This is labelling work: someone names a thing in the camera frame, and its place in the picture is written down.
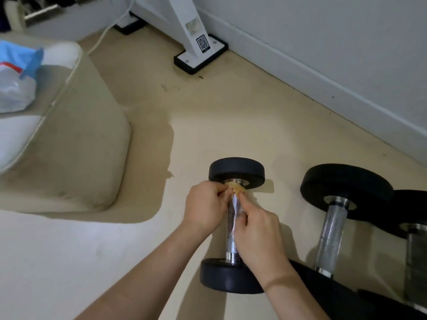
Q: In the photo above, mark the person's right hand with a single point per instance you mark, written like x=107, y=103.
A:
x=260, y=239

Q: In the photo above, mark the person's left hand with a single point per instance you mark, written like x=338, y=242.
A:
x=203, y=208

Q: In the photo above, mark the person's left fingers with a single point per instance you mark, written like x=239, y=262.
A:
x=222, y=193

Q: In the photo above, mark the person's right fingers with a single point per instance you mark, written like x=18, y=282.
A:
x=242, y=209

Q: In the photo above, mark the small yellow cloth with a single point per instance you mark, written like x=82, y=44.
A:
x=234, y=188

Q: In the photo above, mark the person's left forearm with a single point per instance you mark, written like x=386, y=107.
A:
x=150, y=279

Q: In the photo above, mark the person's right forearm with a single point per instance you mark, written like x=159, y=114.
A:
x=292, y=299

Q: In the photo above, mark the small black chrome dumbbell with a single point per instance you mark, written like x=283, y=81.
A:
x=233, y=171

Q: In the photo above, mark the medium black chrome dumbbell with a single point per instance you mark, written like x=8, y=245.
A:
x=343, y=186

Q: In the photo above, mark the beige cushioned bench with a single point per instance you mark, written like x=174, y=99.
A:
x=76, y=146

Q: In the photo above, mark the large black chrome dumbbell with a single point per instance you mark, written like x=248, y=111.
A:
x=415, y=259

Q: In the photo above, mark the blue and white plastic bag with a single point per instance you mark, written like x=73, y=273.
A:
x=15, y=86

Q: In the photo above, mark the white machine frame leg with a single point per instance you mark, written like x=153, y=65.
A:
x=186, y=23

